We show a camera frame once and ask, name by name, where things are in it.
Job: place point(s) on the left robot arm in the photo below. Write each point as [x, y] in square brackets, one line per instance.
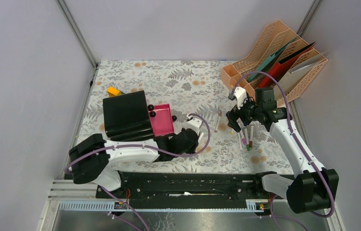
[91, 159]

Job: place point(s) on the peach file organizer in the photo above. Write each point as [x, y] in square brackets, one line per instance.
[241, 73]

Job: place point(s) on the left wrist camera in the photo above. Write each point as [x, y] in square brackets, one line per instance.
[194, 123]

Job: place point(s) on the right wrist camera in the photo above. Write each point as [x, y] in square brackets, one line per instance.
[238, 94]

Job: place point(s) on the dark red tip pen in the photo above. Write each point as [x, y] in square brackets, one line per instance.
[251, 136]

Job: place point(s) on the right aluminium frame post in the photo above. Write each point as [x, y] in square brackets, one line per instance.
[312, 11]

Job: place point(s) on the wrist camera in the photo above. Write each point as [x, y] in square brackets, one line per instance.
[238, 94]
[194, 123]

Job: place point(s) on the green tip pen right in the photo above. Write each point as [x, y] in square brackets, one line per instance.
[247, 139]

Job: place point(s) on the red notebook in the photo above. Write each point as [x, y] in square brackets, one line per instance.
[288, 58]

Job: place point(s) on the floral table mat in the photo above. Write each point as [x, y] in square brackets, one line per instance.
[188, 87]

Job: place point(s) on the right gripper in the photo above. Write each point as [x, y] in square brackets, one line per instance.
[232, 118]

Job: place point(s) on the purple tip white pen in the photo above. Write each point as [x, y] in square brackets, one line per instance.
[242, 139]

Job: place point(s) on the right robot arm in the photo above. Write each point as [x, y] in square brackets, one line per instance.
[314, 186]

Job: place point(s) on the black pen holder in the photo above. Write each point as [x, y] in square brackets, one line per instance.
[126, 117]

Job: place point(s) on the yellow block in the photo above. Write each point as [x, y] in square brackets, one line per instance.
[113, 92]

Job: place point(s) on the pink drawer tray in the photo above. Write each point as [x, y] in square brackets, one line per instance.
[162, 124]

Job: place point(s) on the brown tip white pen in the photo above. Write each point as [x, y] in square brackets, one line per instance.
[218, 121]

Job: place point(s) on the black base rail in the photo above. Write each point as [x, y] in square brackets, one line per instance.
[190, 190]

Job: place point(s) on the teal folder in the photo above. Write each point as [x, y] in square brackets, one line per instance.
[275, 50]

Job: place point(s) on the left aluminium frame post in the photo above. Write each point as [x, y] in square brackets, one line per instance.
[77, 32]

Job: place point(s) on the aluminium frame post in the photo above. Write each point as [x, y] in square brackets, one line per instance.
[77, 32]
[312, 11]

